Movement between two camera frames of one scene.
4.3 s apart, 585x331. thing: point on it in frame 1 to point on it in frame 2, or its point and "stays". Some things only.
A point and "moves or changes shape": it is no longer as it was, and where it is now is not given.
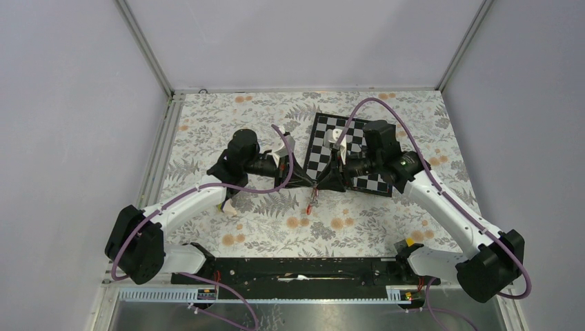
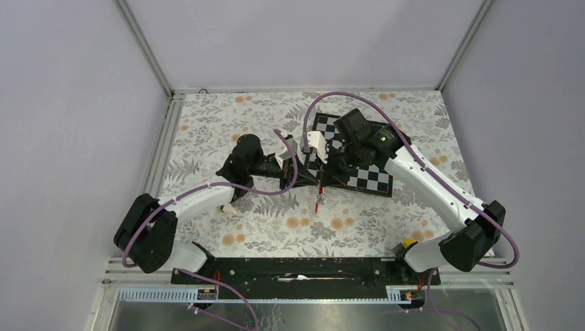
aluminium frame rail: x=172 y=114 stays
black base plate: x=300 y=277 stays
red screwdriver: x=312 y=200 moves or changes shape
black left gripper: x=290 y=174 stays
